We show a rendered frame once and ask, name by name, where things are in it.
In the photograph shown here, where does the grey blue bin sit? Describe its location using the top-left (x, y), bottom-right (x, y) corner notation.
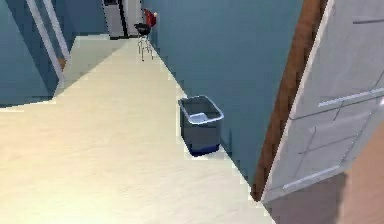
top-left (177, 95), bottom-right (225, 158)

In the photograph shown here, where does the black red stool chair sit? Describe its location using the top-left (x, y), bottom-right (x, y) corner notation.
top-left (133, 8), bottom-right (158, 62)

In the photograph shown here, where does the brown wooden cupboard side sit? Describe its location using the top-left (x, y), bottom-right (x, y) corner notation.
top-left (250, 0), bottom-right (329, 202)

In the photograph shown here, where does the white cupboard with black stripe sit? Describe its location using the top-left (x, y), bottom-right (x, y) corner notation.
top-left (101, 0), bottom-right (145, 40)

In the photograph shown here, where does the grey refrigerator handle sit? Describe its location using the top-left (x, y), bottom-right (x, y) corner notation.
top-left (282, 164), bottom-right (342, 192)
top-left (317, 87), bottom-right (384, 109)

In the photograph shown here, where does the white door frame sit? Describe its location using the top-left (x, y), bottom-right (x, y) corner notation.
top-left (25, 0), bottom-right (72, 83)

